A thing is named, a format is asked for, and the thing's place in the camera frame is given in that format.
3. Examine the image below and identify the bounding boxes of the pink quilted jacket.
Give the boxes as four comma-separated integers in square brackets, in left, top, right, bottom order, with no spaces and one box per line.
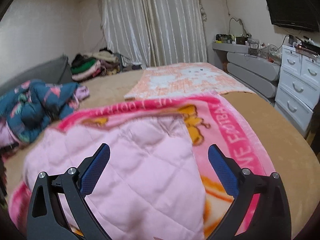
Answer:
[23,116,205,239]

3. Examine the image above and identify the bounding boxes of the pile of folded clothes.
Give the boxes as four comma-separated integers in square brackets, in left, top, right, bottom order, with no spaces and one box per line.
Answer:
[71,47,143,82]

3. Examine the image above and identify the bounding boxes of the tan bed cover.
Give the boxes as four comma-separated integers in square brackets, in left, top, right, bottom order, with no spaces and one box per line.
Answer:
[5,71,319,239]

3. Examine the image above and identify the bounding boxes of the teal floral comforter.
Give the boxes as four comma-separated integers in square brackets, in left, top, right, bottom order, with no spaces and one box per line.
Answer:
[1,80,89,152]

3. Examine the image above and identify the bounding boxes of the pink football fleece blanket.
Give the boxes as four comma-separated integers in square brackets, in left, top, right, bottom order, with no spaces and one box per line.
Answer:
[9,94,274,239]

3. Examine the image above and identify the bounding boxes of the white drawer chest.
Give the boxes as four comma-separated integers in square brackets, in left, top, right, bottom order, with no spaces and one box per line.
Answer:
[274,46,319,137]

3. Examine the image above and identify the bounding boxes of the peach kitty blanket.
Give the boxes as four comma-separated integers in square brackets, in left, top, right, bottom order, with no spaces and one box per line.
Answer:
[124,62,253,100]

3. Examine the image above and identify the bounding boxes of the striped white curtain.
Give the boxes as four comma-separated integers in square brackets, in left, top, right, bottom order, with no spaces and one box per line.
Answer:
[100,0,207,67]

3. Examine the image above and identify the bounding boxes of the grey wall shelf unit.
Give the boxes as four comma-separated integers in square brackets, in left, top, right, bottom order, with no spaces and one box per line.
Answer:
[208,42,280,103]

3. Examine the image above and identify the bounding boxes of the black wall television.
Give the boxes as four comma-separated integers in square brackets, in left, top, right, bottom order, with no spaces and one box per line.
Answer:
[266,0,319,33]

